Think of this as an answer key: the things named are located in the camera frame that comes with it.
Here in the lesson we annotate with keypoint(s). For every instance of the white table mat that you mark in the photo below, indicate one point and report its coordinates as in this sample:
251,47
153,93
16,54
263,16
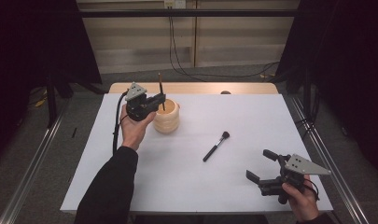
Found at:
208,193

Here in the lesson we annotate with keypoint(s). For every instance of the yellow floor scrap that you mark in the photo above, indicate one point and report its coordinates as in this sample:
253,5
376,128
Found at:
40,102

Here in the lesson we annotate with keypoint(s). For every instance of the black horizontal bar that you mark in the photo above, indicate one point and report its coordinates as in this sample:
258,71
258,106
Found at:
208,13

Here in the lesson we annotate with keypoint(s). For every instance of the white wall socket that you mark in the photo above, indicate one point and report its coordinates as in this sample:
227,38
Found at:
174,3

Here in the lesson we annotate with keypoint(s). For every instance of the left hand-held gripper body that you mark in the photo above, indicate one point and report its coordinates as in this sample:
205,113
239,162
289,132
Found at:
140,107

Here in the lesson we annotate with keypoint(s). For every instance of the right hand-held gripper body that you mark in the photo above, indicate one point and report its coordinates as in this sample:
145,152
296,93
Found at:
305,166

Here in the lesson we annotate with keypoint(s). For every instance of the thin brown pencil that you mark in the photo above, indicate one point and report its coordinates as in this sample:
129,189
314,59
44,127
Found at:
160,84

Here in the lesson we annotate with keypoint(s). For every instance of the black fluffy makeup brush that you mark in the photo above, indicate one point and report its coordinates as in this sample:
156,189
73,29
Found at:
212,151

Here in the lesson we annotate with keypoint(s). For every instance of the person's left hand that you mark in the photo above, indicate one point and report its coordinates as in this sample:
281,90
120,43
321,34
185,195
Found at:
133,130

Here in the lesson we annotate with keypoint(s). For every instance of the person's right hand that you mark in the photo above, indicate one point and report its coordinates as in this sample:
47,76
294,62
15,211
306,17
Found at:
301,205

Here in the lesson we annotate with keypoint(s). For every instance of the beige ribbed cup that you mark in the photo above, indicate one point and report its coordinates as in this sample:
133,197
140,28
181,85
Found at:
168,124

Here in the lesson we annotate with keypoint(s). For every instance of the black curtain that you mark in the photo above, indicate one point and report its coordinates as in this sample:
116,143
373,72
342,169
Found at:
357,62
21,46

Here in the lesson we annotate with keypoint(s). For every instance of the aluminium floor rail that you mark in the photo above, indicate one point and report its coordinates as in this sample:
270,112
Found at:
353,205
28,177

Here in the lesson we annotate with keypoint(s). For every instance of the black metal stand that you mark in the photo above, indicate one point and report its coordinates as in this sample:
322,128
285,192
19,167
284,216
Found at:
51,105

